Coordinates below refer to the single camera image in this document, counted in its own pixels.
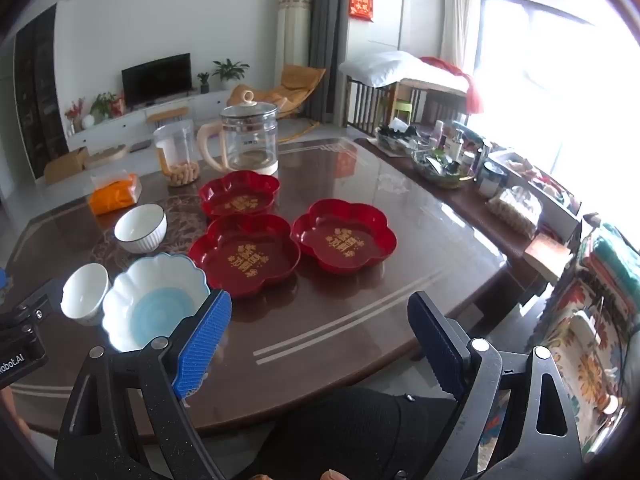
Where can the green stool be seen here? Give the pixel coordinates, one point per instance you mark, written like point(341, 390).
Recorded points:
point(402, 111)

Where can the black wall cabinet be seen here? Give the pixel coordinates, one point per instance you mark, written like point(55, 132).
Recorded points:
point(40, 95)

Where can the red flowers in vase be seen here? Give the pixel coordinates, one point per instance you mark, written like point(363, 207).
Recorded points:
point(75, 112)

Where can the white pump bottle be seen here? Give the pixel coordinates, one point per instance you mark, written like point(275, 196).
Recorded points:
point(455, 146)

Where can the wooden railed bed frame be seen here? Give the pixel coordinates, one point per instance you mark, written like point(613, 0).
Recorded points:
point(367, 105)

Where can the orange tissue pack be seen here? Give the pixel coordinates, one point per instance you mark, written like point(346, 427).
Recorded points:
point(114, 194)

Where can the woven basket with toiletries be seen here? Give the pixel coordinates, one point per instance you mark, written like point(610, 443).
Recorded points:
point(442, 172)

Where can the red wall hanging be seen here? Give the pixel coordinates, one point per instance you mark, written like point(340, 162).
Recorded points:
point(361, 4)

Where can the clear plastic jar with snacks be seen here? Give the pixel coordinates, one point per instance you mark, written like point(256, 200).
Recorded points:
point(175, 157)

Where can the round lidded jar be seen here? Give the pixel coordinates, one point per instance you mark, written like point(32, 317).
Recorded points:
point(491, 180)

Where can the white ribbed bowl dark rim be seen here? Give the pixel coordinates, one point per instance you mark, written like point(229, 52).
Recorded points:
point(140, 230)

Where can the red cloth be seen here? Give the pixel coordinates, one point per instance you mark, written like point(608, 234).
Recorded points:
point(470, 90)

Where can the leafy plant with red wrap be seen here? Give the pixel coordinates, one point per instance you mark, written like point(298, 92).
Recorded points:
point(103, 105)

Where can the round white vase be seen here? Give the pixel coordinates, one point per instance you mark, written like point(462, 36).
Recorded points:
point(88, 121)

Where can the floral cushioned chair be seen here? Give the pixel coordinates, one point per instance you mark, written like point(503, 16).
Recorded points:
point(590, 340)

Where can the flat screen television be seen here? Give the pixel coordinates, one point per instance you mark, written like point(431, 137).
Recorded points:
point(156, 79)

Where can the small green potted plant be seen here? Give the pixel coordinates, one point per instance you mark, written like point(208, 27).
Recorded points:
point(203, 81)

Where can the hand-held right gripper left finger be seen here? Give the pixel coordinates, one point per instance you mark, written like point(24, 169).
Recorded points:
point(205, 340)

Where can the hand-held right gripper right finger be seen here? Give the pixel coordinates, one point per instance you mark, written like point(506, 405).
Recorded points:
point(435, 350)

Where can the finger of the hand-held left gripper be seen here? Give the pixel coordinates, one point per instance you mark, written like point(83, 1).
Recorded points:
point(35, 307)

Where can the cardboard box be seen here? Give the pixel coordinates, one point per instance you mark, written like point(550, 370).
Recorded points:
point(65, 166)

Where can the white pillow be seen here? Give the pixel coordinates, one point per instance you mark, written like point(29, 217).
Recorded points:
point(385, 67)

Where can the orange rocking chair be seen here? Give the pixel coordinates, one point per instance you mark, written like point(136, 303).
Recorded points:
point(295, 90)

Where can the brown book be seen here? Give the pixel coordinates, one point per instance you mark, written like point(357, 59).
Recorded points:
point(547, 256)

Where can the person's black clothing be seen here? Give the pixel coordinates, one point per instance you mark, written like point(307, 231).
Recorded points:
point(350, 435)

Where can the large green potted plant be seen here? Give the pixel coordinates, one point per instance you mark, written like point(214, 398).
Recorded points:
point(230, 72)

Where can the white tower air conditioner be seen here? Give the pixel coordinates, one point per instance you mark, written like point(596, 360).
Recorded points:
point(295, 45)

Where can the white curtain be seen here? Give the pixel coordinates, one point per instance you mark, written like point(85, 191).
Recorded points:
point(460, 25)

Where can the red flower-shaped plate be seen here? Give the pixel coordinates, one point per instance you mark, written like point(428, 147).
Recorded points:
point(345, 240)
point(240, 197)
point(245, 255)

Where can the small plain white bowl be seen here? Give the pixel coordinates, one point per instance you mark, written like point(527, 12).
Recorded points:
point(84, 292)

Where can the grey curtain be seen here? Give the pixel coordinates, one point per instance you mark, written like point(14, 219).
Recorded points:
point(325, 35)

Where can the clear bag of snacks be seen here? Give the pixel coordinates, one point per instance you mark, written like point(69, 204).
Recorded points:
point(515, 210)

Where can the white television cabinet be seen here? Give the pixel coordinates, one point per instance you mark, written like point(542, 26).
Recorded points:
point(150, 120)

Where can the white storage box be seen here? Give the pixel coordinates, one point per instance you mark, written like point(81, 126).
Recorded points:
point(550, 200)

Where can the dark tray with clutter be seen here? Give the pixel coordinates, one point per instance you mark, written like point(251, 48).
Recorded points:
point(397, 137)

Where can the scalloped white and blue bowl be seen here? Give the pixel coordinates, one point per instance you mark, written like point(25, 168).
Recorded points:
point(155, 305)

